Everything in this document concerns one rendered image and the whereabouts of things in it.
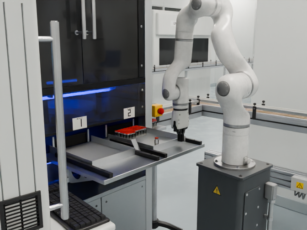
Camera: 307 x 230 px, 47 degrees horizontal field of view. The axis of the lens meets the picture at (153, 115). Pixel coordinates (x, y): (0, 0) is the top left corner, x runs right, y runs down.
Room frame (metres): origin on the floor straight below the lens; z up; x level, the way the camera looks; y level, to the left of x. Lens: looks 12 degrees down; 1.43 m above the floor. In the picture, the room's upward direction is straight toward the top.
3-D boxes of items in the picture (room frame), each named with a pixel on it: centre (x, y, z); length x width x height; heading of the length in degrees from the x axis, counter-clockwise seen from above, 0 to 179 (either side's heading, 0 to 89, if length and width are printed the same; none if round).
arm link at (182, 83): (1.81, -0.14, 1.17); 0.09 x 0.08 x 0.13; 135
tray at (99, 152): (1.66, 0.30, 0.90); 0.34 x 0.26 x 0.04; 47
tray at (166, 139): (1.88, 0.04, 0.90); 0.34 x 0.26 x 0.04; 48
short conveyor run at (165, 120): (2.49, -0.10, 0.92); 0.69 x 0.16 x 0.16; 137
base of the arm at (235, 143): (1.58, -0.38, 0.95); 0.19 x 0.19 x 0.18
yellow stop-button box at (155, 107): (2.18, -0.01, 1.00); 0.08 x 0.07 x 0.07; 47
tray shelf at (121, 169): (1.74, 0.14, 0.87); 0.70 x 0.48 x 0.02; 137
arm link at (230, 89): (1.55, -0.36, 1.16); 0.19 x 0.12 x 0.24; 135
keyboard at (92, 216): (1.24, 0.33, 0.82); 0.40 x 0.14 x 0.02; 41
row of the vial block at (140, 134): (1.94, 0.10, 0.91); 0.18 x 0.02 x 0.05; 138
